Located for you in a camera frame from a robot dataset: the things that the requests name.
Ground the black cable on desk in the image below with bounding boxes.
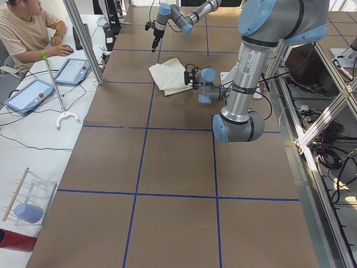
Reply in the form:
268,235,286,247
0,69,88,153

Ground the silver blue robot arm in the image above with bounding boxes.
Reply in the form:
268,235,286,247
199,1,329,142
145,0,221,52

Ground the far blue teach pendant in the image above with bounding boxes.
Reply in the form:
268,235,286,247
54,58,90,85

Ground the blue teach pendant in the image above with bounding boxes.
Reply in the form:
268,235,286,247
54,58,90,85
4,79,54,114

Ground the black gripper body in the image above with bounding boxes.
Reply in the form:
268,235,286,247
191,79,199,90
153,29,165,42

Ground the clear acrylic rack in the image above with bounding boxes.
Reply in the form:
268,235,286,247
1,171,58,226

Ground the wooden stick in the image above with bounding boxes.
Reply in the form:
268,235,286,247
2,167,30,222

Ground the black power adapter box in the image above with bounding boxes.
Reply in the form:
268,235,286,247
105,28,115,51

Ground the blue plastic cup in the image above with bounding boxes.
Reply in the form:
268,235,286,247
14,203,44,224

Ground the red cylinder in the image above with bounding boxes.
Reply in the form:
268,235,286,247
1,229,37,252

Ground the metal reacher grabber tool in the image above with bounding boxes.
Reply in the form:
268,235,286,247
41,52,80,131

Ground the person in beige shirt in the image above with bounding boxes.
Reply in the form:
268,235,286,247
1,1,71,77

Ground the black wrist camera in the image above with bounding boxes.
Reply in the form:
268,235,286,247
184,64,201,85
145,21,155,31

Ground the cream long sleeve shirt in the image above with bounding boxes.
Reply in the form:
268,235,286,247
148,58,192,96

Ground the black keyboard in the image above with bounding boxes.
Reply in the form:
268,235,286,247
72,23,92,51

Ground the near blue teach pendant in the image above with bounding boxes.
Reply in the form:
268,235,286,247
4,79,54,114

